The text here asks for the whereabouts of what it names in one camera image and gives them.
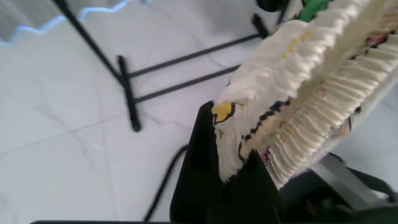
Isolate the cream printed garment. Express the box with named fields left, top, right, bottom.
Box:
left=211, top=0, right=398, bottom=190

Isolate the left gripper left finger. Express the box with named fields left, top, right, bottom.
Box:
left=170, top=100, right=224, bottom=222

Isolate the black clothes rack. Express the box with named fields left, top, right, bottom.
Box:
left=51, top=0, right=292, bottom=133

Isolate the white curtain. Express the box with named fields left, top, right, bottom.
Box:
left=0, top=0, right=150, bottom=44

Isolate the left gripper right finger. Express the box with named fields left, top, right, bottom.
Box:
left=222, top=149, right=285, bottom=222

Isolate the black cable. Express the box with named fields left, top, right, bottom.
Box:
left=143, top=144, right=189, bottom=222

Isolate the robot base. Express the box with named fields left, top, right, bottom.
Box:
left=279, top=152, right=398, bottom=222

